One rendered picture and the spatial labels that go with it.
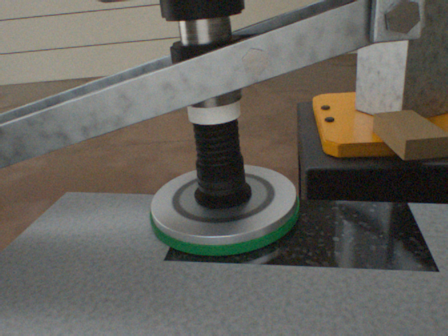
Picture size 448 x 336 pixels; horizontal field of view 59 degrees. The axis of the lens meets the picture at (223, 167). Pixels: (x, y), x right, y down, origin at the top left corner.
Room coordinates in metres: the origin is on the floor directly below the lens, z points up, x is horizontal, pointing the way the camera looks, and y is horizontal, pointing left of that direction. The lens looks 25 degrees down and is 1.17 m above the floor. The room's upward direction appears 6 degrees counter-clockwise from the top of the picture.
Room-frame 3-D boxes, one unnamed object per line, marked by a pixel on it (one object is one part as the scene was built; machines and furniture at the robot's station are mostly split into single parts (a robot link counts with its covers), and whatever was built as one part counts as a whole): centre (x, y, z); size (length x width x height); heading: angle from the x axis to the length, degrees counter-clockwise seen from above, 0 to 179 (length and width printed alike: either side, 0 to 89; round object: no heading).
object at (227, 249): (0.51, 0.00, 0.89); 0.22 x 0.22 x 0.04
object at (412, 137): (0.88, -0.46, 0.81); 0.20 x 0.10 x 0.05; 178
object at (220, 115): (0.51, 0.00, 1.03); 0.07 x 0.07 x 0.04
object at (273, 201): (0.51, 0.00, 0.89); 0.21 x 0.21 x 0.01
